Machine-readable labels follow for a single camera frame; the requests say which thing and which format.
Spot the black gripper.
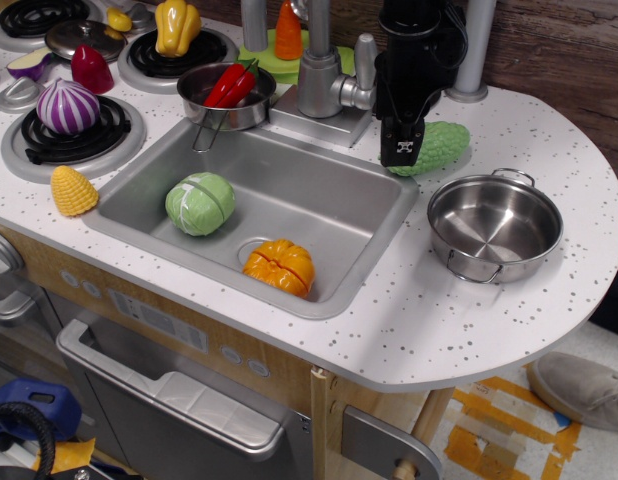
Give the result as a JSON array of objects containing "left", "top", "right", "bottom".
[{"left": 375, "top": 34, "right": 468, "bottom": 167}]

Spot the green bumpy toy squash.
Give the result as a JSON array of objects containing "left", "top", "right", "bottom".
[{"left": 385, "top": 121, "right": 471, "bottom": 176}]

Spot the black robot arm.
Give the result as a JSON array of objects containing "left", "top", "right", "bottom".
[{"left": 375, "top": 0, "right": 468, "bottom": 167}]

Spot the large steel pot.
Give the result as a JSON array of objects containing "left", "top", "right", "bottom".
[{"left": 427, "top": 168, "right": 563, "bottom": 284}]

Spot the steel pot lid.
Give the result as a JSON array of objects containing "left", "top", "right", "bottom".
[{"left": 45, "top": 19, "right": 127, "bottom": 62}]

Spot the grey toy sink basin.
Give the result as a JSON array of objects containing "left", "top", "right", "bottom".
[{"left": 84, "top": 120, "right": 419, "bottom": 320}]

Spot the silver toy faucet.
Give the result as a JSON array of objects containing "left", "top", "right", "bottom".
[{"left": 269, "top": 1, "right": 378, "bottom": 147}]

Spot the grey support pole right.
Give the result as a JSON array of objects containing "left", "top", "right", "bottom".
[{"left": 446, "top": 0, "right": 497, "bottom": 103}]

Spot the grey support pole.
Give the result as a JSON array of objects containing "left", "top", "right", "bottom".
[
  {"left": 241, "top": 0, "right": 268, "bottom": 52},
  {"left": 446, "top": 0, "right": 497, "bottom": 103}
]

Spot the orange toy carrot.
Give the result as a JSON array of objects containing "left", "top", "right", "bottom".
[{"left": 274, "top": 0, "right": 303, "bottom": 61}]

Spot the orange toy pumpkin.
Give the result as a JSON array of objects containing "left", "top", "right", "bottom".
[{"left": 243, "top": 239, "right": 316, "bottom": 298}]

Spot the red toy chili pepper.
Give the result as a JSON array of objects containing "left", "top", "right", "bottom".
[{"left": 203, "top": 59, "right": 259, "bottom": 109}]

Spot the grey support pole left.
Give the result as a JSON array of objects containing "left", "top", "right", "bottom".
[{"left": 241, "top": 0, "right": 268, "bottom": 52}]

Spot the green toy cabbage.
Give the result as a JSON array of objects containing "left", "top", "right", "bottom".
[{"left": 165, "top": 172, "right": 236, "bottom": 236}]

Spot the small steel saucepan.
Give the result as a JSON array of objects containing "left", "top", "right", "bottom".
[{"left": 177, "top": 58, "right": 277, "bottom": 153}]

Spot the yellow toy bell pepper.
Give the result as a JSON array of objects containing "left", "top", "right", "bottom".
[{"left": 154, "top": 0, "right": 202, "bottom": 58}]

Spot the back right stove burner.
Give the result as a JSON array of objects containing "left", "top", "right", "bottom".
[{"left": 117, "top": 28, "right": 238, "bottom": 94}]

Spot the stove burner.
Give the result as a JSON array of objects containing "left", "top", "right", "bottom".
[
  {"left": 0, "top": 0, "right": 103, "bottom": 52},
  {"left": 1, "top": 96, "right": 146, "bottom": 184},
  {"left": 117, "top": 28, "right": 238, "bottom": 94}
]

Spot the small yellow toy vegetable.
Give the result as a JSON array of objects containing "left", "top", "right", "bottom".
[{"left": 106, "top": 7, "right": 133, "bottom": 33}]

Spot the grey shoe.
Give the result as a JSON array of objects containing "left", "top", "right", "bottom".
[{"left": 527, "top": 352, "right": 618, "bottom": 433}]

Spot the dark red toy pepper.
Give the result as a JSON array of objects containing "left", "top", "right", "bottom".
[{"left": 71, "top": 44, "right": 115, "bottom": 95}]

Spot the front left stove burner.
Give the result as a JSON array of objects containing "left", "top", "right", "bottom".
[{"left": 1, "top": 96, "right": 146, "bottom": 184}]

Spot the yellow toy corn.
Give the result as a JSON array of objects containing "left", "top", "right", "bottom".
[{"left": 50, "top": 165, "right": 99, "bottom": 217}]

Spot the purple striped toy onion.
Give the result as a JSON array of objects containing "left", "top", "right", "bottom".
[{"left": 36, "top": 78, "right": 100, "bottom": 135}]

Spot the grey toy oven door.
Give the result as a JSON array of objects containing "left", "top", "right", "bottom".
[{"left": 56, "top": 319, "right": 313, "bottom": 479}]

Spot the purple toy eggplant slice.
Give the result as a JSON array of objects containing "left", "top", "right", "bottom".
[{"left": 7, "top": 47, "right": 53, "bottom": 81}]

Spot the grey stove knob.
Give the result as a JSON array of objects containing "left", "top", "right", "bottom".
[{"left": 0, "top": 77, "right": 45, "bottom": 114}]

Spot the back left stove burner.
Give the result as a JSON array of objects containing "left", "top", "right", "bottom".
[{"left": 0, "top": 0, "right": 103, "bottom": 52}]

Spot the blue plastic object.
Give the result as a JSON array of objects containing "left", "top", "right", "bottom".
[{"left": 0, "top": 378, "right": 82, "bottom": 441}]

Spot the black braided cable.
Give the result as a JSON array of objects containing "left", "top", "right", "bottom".
[{"left": 0, "top": 399, "right": 58, "bottom": 480}]

